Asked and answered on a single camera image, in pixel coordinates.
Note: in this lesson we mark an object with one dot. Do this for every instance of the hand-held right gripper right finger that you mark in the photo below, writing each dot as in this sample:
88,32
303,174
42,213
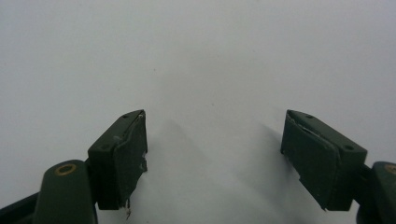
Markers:
320,161

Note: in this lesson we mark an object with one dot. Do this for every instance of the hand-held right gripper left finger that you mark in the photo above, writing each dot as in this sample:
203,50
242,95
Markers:
120,161

